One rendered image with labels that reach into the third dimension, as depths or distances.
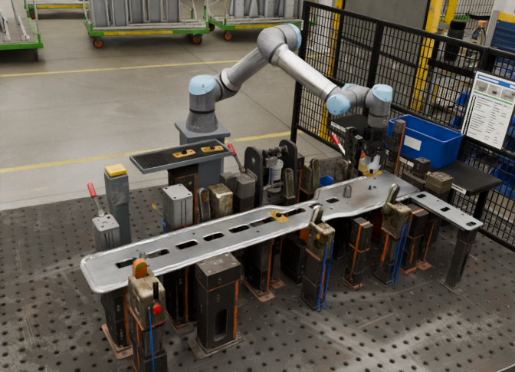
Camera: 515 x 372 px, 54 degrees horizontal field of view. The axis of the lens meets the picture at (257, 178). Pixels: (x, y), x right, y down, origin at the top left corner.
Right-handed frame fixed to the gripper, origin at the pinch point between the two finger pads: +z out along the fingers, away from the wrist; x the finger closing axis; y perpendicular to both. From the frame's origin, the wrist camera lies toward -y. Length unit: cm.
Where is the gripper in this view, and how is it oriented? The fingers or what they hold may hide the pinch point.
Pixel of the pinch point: (373, 169)
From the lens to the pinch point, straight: 211.7
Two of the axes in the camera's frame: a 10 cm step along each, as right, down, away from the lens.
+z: -0.4, 8.8, 4.7
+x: 5.4, 4.2, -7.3
